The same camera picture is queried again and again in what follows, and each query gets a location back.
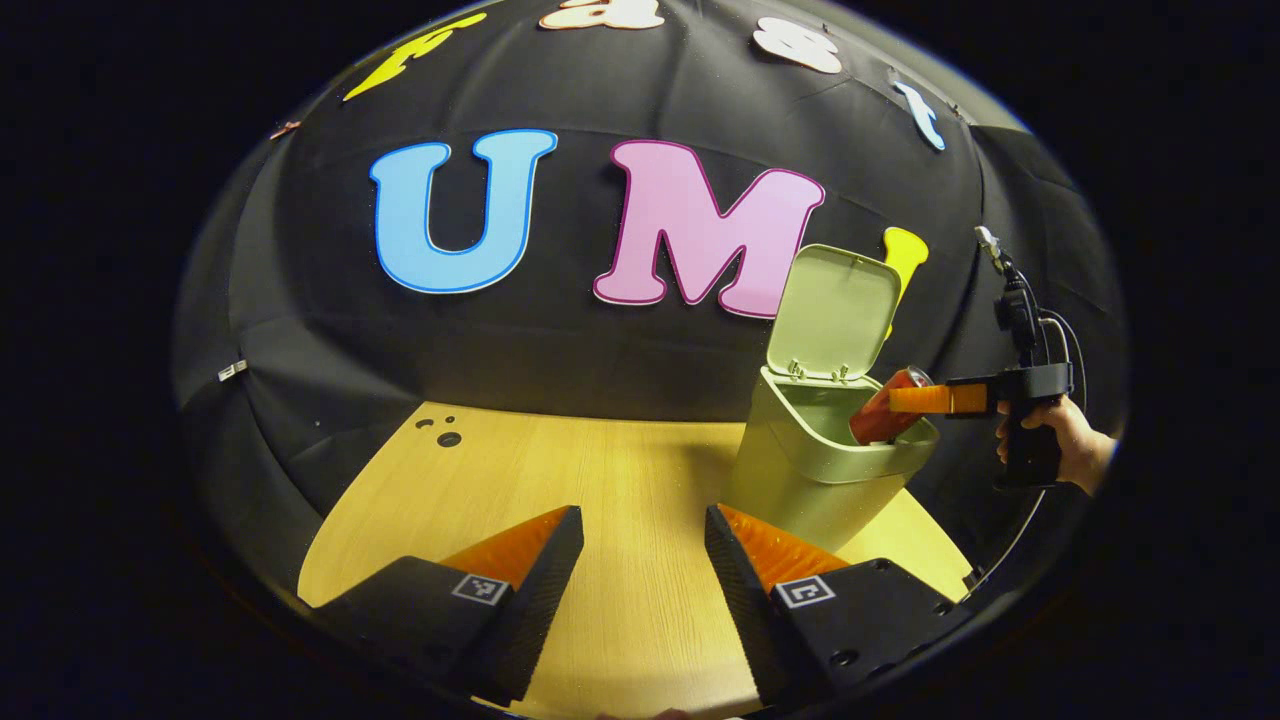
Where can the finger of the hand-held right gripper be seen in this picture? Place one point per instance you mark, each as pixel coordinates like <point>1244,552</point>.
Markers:
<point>940,400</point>

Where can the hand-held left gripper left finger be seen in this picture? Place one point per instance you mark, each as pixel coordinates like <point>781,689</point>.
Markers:
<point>540,610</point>

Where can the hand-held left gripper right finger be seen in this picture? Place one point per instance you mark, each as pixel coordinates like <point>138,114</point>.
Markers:
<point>740,610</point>

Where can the red pop can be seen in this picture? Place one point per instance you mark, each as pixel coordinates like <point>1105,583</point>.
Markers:
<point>880,420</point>

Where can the green desktop garbage bin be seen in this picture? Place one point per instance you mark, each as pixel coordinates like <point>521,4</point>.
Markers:
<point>800,480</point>

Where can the wooden desktop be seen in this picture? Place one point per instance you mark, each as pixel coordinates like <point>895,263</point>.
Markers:
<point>560,470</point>

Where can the black backdrop cloth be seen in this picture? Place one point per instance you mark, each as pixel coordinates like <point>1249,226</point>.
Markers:
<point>560,340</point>

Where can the silver cloth clip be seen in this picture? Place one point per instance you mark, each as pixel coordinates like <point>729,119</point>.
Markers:
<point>232,370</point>

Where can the copper cloth clip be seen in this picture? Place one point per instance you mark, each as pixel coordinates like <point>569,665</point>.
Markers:
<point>285,128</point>

